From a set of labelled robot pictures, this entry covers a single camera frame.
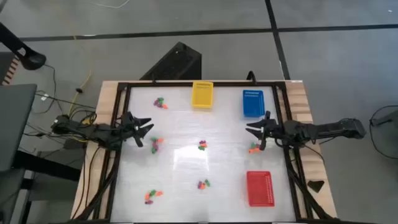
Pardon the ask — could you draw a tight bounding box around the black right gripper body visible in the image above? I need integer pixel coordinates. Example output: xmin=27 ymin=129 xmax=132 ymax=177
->
xmin=261 ymin=111 xmax=285 ymax=151

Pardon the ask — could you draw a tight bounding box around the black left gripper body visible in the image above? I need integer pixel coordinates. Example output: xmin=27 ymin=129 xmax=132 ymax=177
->
xmin=119 ymin=111 xmax=144 ymax=148

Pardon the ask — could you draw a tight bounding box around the blue plastic basket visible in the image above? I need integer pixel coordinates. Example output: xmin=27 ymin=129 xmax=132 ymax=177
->
xmin=242 ymin=89 xmax=266 ymax=118

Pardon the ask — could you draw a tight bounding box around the red plastic basket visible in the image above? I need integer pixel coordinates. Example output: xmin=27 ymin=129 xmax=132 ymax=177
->
xmin=246 ymin=170 xmax=275 ymax=208

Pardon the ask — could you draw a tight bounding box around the yellow plastic basket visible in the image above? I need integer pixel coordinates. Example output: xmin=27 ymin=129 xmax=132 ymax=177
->
xmin=191 ymin=81 xmax=215 ymax=110

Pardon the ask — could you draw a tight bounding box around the black perforated computer tower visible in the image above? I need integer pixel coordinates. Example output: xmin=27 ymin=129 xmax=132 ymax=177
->
xmin=139 ymin=41 xmax=203 ymax=81

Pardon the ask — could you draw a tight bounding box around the black desk leg bar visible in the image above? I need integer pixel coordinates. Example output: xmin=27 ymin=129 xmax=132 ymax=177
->
xmin=12 ymin=151 xmax=82 ymax=182

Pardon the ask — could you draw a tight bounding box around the dark grey desk top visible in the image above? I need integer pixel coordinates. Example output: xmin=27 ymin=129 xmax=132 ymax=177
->
xmin=0 ymin=83 xmax=38 ymax=172

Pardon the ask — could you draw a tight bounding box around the grey metal stand foot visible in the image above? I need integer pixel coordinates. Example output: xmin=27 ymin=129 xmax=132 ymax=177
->
xmin=371 ymin=109 xmax=398 ymax=128

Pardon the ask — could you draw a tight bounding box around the black stand base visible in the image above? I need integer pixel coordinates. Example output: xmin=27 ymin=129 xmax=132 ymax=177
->
xmin=0 ymin=21 xmax=47 ymax=71

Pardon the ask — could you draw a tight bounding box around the orange black striped board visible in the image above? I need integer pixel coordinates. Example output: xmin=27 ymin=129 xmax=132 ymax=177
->
xmin=1 ymin=57 xmax=20 ymax=86

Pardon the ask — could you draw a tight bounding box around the grey cabinet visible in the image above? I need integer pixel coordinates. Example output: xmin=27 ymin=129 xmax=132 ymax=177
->
xmin=0 ymin=167 xmax=35 ymax=224

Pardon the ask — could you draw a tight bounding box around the black floor cable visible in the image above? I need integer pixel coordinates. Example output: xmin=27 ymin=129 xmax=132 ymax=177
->
xmin=369 ymin=105 xmax=398 ymax=160
xmin=30 ymin=63 xmax=57 ymax=115
xmin=34 ymin=90 xmax=96 ymax=110

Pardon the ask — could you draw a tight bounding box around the black triangular bracket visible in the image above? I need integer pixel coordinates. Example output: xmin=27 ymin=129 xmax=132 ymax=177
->
xmin=307 ymin=179 xmax=325 ymax=194

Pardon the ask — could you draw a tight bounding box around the white floor cable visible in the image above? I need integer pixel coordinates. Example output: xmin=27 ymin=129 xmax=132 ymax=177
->
xmin=90 ymin=0 xmax=131 ymax=9

